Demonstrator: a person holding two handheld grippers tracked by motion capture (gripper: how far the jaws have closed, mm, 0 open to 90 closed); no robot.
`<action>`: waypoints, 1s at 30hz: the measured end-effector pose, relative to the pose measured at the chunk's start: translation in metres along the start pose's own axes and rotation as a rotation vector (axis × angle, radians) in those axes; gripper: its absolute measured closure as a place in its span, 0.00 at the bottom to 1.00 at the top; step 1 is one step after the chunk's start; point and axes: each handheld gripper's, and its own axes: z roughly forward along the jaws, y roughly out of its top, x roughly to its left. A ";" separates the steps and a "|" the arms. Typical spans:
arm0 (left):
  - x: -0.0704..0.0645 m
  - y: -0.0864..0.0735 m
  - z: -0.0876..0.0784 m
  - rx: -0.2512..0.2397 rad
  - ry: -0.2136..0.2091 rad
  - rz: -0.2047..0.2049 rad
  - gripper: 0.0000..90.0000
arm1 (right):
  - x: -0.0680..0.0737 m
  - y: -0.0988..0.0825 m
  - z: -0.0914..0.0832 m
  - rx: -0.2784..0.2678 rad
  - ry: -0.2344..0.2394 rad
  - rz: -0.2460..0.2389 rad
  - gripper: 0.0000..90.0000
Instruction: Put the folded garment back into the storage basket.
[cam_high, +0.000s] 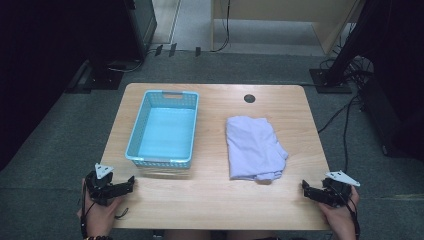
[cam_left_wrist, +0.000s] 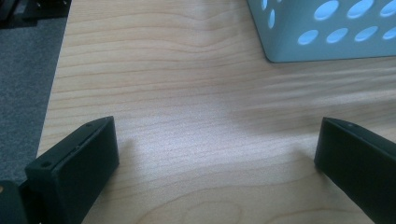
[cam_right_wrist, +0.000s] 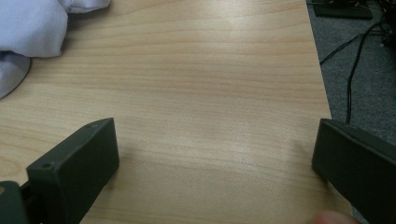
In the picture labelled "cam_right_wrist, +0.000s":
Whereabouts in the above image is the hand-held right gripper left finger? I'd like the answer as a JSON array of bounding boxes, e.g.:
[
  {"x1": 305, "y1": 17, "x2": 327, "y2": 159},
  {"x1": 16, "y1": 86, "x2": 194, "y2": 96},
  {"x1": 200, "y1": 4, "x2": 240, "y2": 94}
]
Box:
[{"x1": 25, "y1": 117, "x2": 120, "y2": 224}]

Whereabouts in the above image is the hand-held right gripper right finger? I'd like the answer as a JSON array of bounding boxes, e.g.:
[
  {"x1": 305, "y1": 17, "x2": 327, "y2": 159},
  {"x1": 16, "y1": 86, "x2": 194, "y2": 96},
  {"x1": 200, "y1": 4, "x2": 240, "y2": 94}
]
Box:
[{"x1": 311, "y1": 118, "x2": 396, "y2": 224}]

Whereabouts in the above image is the pale lilac cloth garment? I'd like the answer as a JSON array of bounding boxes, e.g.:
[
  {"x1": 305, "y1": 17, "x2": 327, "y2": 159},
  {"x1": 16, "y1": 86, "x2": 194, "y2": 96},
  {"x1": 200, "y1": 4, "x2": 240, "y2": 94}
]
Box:
[{"x1": 0, "y1": 0, "x2": 112, "y2": 100}]

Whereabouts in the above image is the black stand base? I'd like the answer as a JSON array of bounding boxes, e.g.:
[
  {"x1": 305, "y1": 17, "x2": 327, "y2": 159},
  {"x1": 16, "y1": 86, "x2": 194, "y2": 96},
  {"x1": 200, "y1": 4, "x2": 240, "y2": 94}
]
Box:
[{"x1": 306, "y1": 0, "x2": 374, "y2": 21}]

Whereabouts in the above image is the thin black cable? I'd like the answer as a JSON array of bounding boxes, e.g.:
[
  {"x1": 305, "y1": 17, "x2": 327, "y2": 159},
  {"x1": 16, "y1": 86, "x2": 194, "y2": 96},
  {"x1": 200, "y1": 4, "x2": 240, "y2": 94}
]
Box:
[{"x1": 319, "y1": 31, "x2": 382, "y2": 65}]

